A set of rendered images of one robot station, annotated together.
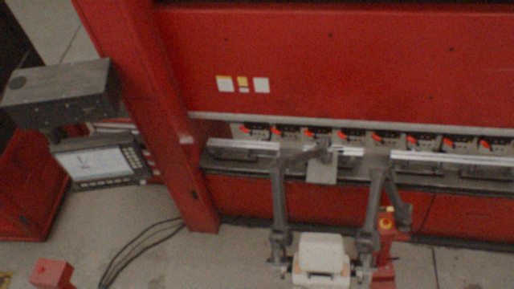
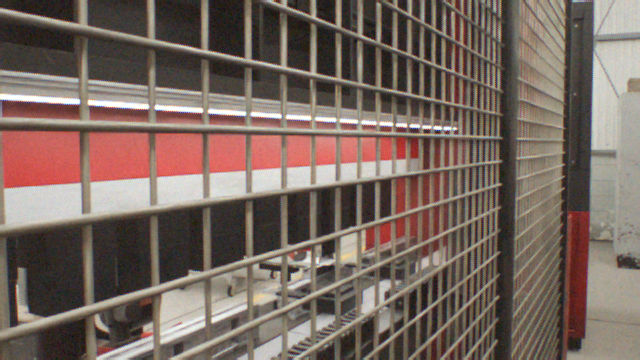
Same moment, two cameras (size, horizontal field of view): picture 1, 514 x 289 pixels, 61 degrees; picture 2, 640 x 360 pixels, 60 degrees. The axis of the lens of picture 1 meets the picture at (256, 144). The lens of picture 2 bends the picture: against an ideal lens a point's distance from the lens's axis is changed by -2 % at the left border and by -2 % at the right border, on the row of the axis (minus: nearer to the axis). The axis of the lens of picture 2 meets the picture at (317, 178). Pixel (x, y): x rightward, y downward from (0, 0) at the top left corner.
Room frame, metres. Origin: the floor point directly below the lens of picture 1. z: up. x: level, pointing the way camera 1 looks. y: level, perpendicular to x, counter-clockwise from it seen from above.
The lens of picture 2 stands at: (2.04, -2.26, 1.40)
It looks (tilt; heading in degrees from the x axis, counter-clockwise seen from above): 4 degrees down; 102
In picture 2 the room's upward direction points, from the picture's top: straight up
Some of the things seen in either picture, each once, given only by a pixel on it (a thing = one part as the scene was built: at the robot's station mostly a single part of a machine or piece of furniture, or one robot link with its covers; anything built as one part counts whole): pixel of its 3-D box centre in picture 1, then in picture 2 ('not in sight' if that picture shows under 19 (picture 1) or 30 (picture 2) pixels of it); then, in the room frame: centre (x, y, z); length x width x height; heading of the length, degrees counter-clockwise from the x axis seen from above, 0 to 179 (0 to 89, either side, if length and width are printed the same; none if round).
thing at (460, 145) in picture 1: (457, 137); (150, 244); (1.45, -1.17, 1.18); 0.15 x 0.09 x 0.17; 72
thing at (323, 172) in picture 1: (322, 165); (288, 258); (1.55, -0.39, 1.00); 0.26 x 0.18 x 0.01; 162
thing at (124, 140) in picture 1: (105, 157); not in sight; (1.57, 0.85, 1.42); 0.45 x 0.12 x 0.36; 86
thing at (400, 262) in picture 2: not in sight; (370, 264); (1.84, -0.49, 1.01); 0.26 x 0.12 x 0.05; 162
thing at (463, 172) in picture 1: (486, 175); not in sight; (1.33, -1.37, 0.89); 0.30 x 0.05 x 0.03; 72
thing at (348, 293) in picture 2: not in sight; (307, 293); (1.72, -0.86, 1.01); 0.26 x 0.12 x 0.05; 162
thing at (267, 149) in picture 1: (243, 148); (389, 255); (1.86, 0.09, 0.92); 0.50 x 0.06 x 0.10; 72
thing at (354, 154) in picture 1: (332, 153); (318, 288); (1.67, -0.48, 0.92); 0.39 x 0.06 x 0.10; 72
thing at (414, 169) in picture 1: (418, 170); not in sight; (1.45, -0.99, 0.89); 0.30 x 0.05 x 0.03; 72
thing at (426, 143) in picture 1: (422, 135); (211, 231); (1.51, -0.98, 1.18); 0.15 x 0.09 x 0.17; 72
